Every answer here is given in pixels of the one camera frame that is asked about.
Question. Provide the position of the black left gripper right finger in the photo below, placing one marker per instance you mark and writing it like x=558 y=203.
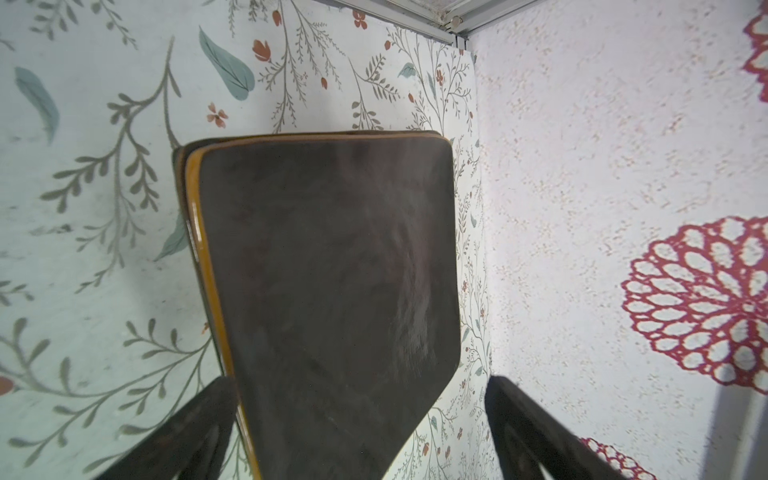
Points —
x=531 y=444

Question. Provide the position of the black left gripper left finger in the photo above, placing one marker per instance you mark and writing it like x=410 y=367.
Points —
x=192 y=444

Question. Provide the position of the black plate yellow rim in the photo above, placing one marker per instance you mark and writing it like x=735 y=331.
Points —
x=330 y=268

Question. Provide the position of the black square plate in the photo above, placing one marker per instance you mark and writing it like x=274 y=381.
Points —
x=179 y=160

